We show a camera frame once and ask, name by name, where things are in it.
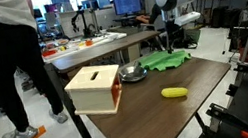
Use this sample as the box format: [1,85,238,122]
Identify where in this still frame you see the black table frame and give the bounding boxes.
[62,90,103,138]

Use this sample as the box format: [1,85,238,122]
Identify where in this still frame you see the standing person in black trousers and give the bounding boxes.
[0,0,72,138]

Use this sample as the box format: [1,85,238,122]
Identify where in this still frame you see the yellow toy banana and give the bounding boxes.
[160,84,190,101]

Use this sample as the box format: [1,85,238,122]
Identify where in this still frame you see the green towel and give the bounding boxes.
[136,45,195,76]

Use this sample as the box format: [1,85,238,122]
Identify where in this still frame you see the dark wood side table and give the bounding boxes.
[48,28,167,84]

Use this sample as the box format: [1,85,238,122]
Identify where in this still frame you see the seated person in dark shirt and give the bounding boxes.
[132,0,169,34]

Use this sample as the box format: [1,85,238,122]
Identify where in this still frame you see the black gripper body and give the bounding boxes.
[159,8,181,40]

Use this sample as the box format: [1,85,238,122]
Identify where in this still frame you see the white table with parts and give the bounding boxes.
[38,27,130,65]

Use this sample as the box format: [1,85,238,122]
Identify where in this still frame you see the computer monitor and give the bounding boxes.
[112,0,145,18]

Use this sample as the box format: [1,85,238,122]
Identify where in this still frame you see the wooden box with red side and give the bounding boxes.
[60,60,128,123]

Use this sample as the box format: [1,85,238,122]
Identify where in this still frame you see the silver metal bowl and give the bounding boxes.
[118,62,150,85]

